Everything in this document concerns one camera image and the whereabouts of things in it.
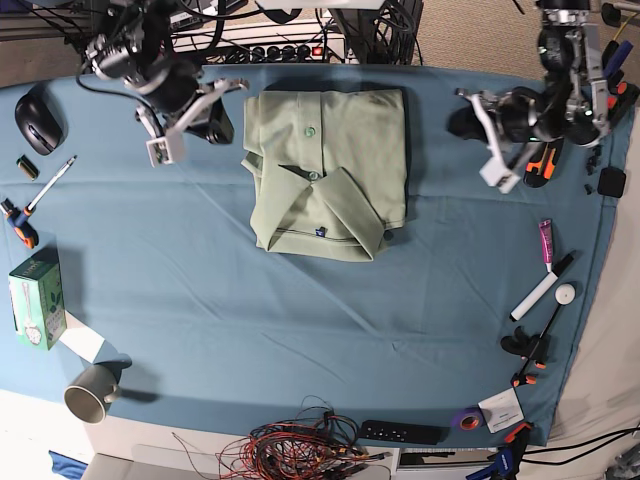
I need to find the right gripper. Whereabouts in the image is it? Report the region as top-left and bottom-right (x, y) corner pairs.
(164, 78), (249, 145)

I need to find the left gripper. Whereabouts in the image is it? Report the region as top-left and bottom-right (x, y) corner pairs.
(446, 87), (535, 168)

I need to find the pale green T-shirt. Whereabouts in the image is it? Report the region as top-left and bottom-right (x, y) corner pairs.
(242, 89), (407, 262)

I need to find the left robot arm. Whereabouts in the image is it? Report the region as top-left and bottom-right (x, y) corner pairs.
(447, 1), (610, 170)

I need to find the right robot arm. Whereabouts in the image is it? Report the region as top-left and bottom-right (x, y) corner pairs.
(80, 1), (249, 144)

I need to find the orange black utility knife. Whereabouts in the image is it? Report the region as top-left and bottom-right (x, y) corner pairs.
(523, 139), (564, 188)

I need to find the black power strip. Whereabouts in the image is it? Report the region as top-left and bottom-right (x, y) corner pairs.
(225, 44), (327, 64)

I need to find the purple glue tube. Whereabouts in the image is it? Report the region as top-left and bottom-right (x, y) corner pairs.
(538, 219), (554, 271)

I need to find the orange black spring clamp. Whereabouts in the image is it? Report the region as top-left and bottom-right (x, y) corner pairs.
(608, 81), (639, 129)

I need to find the black square pad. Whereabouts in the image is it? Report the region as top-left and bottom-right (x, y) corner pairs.
(597, 167), (626, 199)

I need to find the white ballpoint pen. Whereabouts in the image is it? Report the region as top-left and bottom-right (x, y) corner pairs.
(26, 155), (77, 212)

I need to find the black computer mouse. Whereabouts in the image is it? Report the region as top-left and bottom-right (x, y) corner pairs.
(14, 93), (63, 156)

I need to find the blue table cloth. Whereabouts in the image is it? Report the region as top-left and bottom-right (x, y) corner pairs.
(0, 63), (637, 448)

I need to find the white black marker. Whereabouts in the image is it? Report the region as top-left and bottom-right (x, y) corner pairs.
(509, 251), (576, 322)

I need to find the small battery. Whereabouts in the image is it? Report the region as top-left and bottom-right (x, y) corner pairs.
(16, 155), (39, 181)

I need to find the white round cap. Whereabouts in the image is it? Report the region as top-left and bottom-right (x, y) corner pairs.
(554, 283), (576, 305)

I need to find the blue orange screwdriver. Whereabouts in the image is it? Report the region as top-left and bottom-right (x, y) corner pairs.
(1, 199), (39, 249)

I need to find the black orange bar clamp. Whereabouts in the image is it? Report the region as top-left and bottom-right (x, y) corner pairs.
(500, 303), (563, 388)

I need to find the green tea box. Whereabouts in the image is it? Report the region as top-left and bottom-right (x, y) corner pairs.
(8, 247), (67, 351)

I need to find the white paper sheet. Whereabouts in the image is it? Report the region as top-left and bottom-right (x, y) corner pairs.
(59, 311), (105, 363)

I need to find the grey ceramic mug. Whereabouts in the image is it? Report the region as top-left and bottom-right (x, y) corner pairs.
(63, 365), (121, 425)

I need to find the white paper card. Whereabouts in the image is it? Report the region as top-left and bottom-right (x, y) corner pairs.
(478, 388), (524, 434)

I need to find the purple tape roll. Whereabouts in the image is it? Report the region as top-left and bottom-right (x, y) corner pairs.
(450, 406), (485, 431)

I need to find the black remote control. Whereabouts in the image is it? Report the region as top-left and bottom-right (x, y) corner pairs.
(358, 420), (447, 445)

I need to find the blue black bar clamp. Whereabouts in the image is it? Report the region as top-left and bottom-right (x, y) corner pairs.
(466, 422), (533, 480)

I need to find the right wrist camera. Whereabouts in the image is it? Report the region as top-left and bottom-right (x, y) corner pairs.
(146, 132), (186, 167)

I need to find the red black wire bundle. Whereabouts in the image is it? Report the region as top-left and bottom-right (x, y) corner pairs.
(172, 396), (392, 480)

